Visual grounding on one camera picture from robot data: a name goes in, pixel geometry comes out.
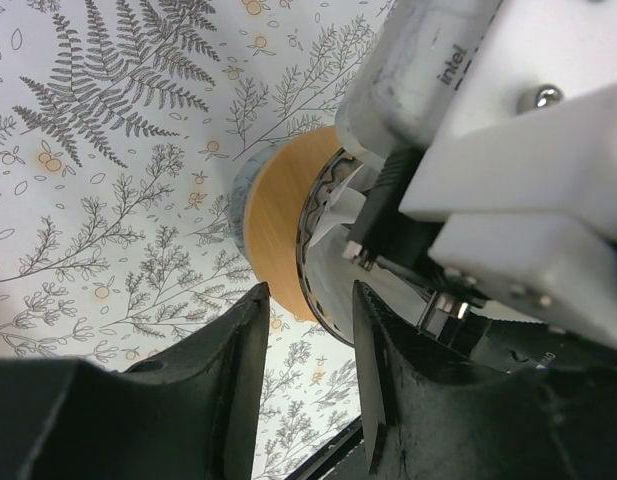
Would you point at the round wooden dripper stand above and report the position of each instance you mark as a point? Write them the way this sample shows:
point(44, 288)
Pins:
point(272, 213)

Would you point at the grey glass dripper cone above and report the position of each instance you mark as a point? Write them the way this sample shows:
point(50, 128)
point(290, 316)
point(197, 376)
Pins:
point(402, 296)

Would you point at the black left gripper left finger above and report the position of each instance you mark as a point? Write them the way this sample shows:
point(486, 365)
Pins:
point(188, 412)

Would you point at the grey glass carafe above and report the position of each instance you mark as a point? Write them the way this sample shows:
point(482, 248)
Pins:
point(240, 191)

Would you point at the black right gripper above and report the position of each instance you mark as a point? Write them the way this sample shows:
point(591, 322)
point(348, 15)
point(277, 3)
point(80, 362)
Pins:
point(454, 318)

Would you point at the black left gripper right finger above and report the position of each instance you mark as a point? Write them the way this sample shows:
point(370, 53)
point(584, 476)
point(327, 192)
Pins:
point(430, 415)

